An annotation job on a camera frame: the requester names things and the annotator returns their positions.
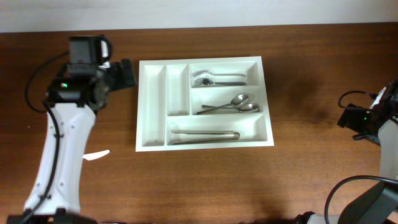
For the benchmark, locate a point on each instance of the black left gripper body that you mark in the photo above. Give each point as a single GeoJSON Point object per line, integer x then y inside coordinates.
{"type": "Point", "coordinates": [119, 76]}

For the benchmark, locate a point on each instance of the white plastic knife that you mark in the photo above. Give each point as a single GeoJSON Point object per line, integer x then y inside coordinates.
{"type": "Point", "coordinates": [95, 155]}

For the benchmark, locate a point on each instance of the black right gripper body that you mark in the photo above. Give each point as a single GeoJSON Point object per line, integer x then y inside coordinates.
{"type": "Point", "coordinates": [358, 121]}

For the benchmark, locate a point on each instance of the steel fork dark handle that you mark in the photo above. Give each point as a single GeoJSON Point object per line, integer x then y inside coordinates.
{"type": "Point", "coordinates": [208, 82]}

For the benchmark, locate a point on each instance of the white plastic cutlery tray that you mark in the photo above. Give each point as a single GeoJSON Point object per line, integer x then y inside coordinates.
{"type": "Point", "coordinates": [168, 101]}

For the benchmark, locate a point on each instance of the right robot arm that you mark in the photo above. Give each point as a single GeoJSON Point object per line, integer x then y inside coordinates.
{"type": "Point", "coordinates": [377, 203]}

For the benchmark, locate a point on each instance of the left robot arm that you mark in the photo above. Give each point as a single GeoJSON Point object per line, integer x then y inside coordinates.
{"type": "Point", "coordinates": [79, 90]}

